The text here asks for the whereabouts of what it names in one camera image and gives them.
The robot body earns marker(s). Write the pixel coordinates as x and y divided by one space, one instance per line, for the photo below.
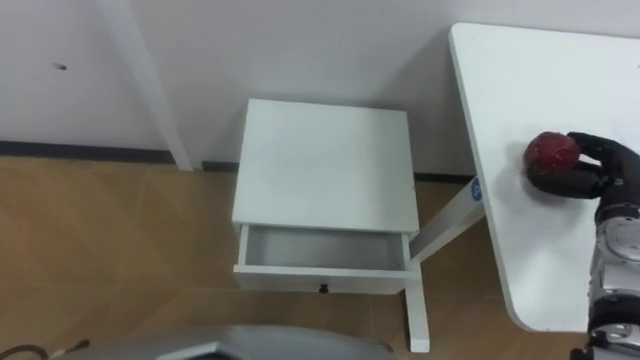
250 345

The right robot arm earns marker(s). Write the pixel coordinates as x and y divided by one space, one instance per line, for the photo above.
617 260

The white cabinet drawer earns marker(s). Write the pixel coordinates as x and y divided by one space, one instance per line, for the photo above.
300 280

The red strawberry soft toy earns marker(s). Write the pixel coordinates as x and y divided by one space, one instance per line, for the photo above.
550 150

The white bedside cabinet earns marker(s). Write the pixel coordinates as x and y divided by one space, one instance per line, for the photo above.
325 165

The blue round sticker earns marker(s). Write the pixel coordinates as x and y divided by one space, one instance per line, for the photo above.
476 190

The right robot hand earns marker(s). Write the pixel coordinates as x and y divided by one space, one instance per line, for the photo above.
620 175

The white desk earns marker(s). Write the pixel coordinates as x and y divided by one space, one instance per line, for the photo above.
540 75

